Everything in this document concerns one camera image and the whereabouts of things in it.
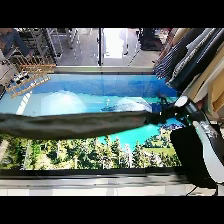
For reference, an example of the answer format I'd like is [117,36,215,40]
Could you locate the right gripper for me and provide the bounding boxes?
[145,99,179,127]

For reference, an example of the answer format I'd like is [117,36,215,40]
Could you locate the olive green garment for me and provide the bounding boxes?
[0,109,162,141]

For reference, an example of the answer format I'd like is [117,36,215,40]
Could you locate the brown clothes hanger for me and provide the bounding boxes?
[4,73,52,100]
[14,54,57,75]

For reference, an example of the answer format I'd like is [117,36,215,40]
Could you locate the blue striped shirt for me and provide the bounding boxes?
[152,28,205,82]

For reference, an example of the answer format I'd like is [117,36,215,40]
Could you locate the dark navy garment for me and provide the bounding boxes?
[168,28,224,93]

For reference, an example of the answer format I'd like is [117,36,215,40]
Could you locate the person's legs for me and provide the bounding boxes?
[0,28,34,60]

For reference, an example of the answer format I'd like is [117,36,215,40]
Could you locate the black cable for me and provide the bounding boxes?
[185,184,202,197]

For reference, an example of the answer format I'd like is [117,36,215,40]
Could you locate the silver frame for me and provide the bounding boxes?
[0,173,224,197]

